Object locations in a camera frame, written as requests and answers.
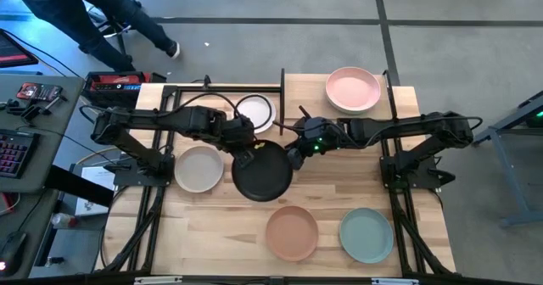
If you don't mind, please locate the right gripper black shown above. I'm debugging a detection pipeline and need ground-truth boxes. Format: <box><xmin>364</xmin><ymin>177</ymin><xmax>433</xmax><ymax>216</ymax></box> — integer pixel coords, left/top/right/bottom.
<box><xmin>286</xmin><ymin>104</ymin><xmax>345</xmax><ymax>171</ymax></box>

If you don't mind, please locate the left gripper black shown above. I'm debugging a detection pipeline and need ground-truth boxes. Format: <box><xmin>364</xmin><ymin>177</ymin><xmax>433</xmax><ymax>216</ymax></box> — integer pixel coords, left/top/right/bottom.
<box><xmin>218</xmin><ymin>114</ymin><xmax>256</xmax><ymax>170</ymax></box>

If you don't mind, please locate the black plate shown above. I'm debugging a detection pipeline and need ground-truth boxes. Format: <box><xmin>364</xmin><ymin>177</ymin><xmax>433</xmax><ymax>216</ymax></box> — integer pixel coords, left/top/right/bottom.
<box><xmin>231</xmin><ymin>139</ymin><xmax>294</xmax><ymax>203</ymax></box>

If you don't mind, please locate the beige plate stack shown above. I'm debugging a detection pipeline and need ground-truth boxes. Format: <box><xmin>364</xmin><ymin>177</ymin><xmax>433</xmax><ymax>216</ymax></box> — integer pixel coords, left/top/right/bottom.
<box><xmin>234</xmin><ymin>93</ymin><xmax>277</xmax><ymax>135</ymax></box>

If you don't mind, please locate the pink plate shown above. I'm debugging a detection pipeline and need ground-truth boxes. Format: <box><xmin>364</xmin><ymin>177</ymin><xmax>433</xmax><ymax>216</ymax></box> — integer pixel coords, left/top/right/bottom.
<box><xmin>325</xmin><ymin>66</ymin><xmax>382</xmax><ymax>113</ymax></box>

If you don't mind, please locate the terracotta plate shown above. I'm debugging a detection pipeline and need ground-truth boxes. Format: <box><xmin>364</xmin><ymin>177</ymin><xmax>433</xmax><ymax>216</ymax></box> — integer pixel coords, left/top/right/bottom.
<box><xmin>265</xmin><ymin>204</ymin><xmax>320</xmax><ymax>263</ymax></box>

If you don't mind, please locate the teal plate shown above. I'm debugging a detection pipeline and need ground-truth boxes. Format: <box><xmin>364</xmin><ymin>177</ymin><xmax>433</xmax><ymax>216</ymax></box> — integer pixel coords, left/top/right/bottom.
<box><xmin>339</xmin><ymin>207</ymin><xmax>395</xmax><ymax>265</ymax></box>

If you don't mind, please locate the red black equipment box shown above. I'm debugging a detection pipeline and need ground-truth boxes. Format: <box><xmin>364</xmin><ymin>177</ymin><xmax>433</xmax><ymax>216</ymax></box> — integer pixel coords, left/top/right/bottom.
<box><xmin>81</xmin><ymin>70</ymin><xmax>167</xmax><ymax>109</ymax></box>

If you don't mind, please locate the white paper box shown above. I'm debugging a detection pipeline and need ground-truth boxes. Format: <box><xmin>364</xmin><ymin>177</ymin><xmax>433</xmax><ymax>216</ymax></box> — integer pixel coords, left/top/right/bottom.
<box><xmin>74</xmin><ymin>165</ymin><xmax>120</xmax><ymax>217</ymax></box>

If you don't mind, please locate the clear plastic bottle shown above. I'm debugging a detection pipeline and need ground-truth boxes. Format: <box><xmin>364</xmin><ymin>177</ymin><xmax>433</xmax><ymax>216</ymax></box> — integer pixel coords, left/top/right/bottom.
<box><xmin>49</xmin><ymin>211</ymin><xmax>80</xmax><ymax>231</ymax></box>

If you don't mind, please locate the grey desk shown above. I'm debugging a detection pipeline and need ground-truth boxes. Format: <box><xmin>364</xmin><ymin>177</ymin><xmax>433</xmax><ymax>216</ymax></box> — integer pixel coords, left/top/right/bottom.
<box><xmin>0</xmin><ymin>73</ymin><xmax>86</xmax><ymax>280</ymax></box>

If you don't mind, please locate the grey metal stand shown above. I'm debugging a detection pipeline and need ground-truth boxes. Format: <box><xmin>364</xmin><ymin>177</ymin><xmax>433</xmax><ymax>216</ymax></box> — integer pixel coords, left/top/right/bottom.
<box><xmin>472</xmin><ymin>90</ymin><xmax>543</xmax><ymax>229</ymax></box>

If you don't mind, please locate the red black handheld device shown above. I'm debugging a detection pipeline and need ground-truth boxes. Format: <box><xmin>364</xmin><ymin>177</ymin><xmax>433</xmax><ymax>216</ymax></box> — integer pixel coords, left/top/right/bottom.
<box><xmin>15</xmin><ymin>81</ymin><xmax>64</xmax><ymax>103</ymax></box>

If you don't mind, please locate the black keyboard red backlight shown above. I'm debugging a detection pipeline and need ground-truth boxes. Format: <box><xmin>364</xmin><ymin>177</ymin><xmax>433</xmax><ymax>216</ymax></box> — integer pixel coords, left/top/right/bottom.
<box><xmin>0</xmin><ymin>127</ymin><xmax>42</xmax><ymax>180</ymax></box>

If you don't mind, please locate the person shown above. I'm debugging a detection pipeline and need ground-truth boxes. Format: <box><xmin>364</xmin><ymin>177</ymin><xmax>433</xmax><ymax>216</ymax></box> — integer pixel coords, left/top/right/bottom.
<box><xmin>8</xmin><ymin>0</ymin><xmax>182</xmax><ymax>73</ymax></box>

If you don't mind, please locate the black computer mouse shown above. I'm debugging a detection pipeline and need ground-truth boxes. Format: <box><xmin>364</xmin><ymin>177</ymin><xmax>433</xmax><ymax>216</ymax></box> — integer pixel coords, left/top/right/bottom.
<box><xmin>0</xmin><ymin>230</ymin><xmax>29</xmax><ymax>277</ymax></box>

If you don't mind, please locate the black aluminium rig frame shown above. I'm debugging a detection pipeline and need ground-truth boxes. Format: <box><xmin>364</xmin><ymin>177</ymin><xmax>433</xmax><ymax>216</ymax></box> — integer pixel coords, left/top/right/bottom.
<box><xmin>95</xmin><ymin>68</ymin><xmax>457</xmax><ymax>277</ymax></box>

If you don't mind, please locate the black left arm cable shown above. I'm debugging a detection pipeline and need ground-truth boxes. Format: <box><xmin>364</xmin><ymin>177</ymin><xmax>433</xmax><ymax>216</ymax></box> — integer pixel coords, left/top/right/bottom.
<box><xmin>159</xmin><ymin>90</ymin><xmax>273</xmax><ymax>131</ymax></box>

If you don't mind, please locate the silver metal bracket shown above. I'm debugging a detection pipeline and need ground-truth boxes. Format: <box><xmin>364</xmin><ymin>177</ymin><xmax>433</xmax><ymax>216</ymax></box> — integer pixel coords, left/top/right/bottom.
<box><xmin>133</xmin><ymin>275</ymin><xmax>184</xmax><ymax>285</ymax></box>
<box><xmin>371</xmin><ymin>277</ymin><xmax>420</xmax><ymax>285</ymax></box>

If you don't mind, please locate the black clamp mount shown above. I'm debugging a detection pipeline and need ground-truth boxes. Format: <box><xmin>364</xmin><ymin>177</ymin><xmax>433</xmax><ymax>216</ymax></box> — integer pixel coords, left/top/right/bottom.
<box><xmin>0</xmin><ymin>96</ymin><xmax>69</xmax><ymax>124</ymax></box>

